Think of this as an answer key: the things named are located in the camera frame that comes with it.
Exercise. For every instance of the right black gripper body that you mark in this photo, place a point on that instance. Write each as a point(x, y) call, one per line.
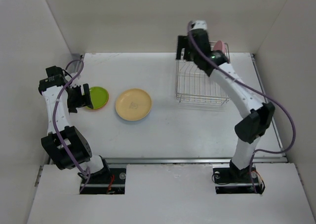
point(191, 54)

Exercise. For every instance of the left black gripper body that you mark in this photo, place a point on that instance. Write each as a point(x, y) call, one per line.
point(75, 99)

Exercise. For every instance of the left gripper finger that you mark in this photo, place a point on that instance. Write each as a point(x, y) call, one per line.
point(87, 106)
point(86, 96)

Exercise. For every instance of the green plastic plate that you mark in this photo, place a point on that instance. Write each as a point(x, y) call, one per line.
point(95, 89)

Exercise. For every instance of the orange plastic plate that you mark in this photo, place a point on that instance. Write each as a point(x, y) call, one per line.
point(99, 99)

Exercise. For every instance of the pink plastic plate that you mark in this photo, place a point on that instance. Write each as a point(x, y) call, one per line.
point(219, 45)

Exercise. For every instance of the yellow plastic plate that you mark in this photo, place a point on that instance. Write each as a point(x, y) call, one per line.
point(133, 104)

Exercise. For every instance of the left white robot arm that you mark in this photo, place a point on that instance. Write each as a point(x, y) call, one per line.
point(64, 144)

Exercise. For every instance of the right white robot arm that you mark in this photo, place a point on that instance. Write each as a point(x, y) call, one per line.
point(256, 115)

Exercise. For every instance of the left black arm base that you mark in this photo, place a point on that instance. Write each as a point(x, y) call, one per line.
point(104, 182)

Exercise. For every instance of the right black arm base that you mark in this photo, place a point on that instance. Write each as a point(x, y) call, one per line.
point(229, 180)

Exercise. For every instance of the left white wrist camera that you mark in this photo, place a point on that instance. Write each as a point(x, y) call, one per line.
point(76, 82)

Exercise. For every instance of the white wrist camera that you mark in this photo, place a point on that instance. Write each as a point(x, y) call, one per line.
point(76, 82)
point(198, 25)

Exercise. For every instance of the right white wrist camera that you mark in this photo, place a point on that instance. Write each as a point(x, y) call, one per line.
point(198, 25)

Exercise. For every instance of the metal wire dish rack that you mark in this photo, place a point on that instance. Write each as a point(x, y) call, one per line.
point(194, 86)

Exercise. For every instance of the aluminium table rail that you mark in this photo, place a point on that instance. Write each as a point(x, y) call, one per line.
point(173, 132)

